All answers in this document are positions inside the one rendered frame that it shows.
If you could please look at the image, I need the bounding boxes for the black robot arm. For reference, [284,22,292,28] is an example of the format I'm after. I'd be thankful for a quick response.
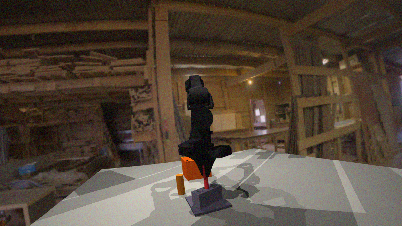
[178,75,214,157]

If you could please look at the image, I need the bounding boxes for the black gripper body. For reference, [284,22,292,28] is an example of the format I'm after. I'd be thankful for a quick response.
[190,128,232,158]

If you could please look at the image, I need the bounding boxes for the orange cylinder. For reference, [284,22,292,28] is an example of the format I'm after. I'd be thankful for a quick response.
[176,174,185,195]

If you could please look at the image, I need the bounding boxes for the red peg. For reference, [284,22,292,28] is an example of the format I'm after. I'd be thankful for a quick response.
[202,165,209,189]

